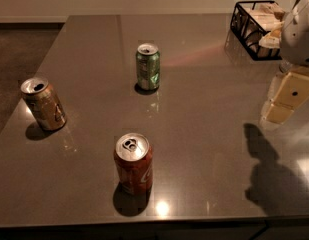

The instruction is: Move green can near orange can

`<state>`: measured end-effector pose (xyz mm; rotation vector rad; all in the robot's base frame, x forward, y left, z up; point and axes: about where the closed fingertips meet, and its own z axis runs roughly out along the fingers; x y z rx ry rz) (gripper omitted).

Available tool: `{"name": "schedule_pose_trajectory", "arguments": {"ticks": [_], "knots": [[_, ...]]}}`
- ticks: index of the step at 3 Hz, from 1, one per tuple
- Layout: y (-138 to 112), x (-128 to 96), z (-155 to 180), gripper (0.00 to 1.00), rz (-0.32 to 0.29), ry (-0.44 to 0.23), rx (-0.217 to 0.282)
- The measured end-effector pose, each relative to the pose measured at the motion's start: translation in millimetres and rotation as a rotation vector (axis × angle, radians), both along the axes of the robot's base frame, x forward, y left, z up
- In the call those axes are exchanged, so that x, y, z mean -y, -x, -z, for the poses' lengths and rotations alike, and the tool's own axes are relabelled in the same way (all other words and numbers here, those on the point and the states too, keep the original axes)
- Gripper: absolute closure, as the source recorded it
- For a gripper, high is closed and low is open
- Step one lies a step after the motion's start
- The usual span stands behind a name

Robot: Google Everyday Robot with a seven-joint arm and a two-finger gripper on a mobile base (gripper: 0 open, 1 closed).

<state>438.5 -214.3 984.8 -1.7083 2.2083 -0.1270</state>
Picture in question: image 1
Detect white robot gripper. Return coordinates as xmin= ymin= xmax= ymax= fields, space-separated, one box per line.
xmin=261 ymin=0 xmax=309 ymax=124

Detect green soda can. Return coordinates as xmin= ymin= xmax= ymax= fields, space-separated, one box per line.
xmin=136 ymin=43 xmax=160 ymax=91

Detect red soda can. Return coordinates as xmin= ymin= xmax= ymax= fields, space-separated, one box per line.
xmin=114 ymin=133 xmax=153 ymax=195

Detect orange soda can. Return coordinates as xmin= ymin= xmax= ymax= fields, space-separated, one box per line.
xmin=20 ymin=77 xmax=67 ymax=131

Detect white packets in basket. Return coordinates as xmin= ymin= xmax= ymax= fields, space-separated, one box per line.
xmin=243 ymin=2 xmax=285 ymax=59

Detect black wire basket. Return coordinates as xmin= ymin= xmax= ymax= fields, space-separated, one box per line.
xmin=230 ymin=0 xmax=285 ymax=61

